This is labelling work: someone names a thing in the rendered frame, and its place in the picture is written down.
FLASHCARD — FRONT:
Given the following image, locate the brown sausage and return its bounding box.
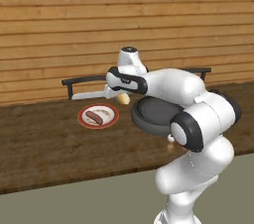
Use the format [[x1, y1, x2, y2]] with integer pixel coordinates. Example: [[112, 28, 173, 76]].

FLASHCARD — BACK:
[[84, 110, 104, 126]]

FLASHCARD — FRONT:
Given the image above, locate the red-rimmed white plate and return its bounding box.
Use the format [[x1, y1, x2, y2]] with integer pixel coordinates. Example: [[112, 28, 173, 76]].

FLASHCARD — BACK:
[[76, 102, 120, 130]]

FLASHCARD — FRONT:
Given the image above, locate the white chair seat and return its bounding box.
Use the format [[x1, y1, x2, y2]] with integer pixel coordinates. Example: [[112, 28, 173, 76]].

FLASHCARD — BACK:
[[70, 89, 110, 101]]

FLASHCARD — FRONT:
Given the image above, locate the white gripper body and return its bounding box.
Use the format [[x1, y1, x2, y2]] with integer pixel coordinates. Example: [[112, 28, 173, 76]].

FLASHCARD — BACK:
[[103, 83, 121, 101]]

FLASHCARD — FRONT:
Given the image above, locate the pale yellow bun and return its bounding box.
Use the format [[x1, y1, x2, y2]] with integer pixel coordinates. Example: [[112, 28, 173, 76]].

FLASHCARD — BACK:
[[118, 92, 131, 106]]

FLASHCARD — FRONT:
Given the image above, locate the dark grey round plate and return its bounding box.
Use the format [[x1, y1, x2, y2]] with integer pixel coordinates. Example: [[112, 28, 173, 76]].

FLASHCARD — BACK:
[[130, 96, 187, 138]]

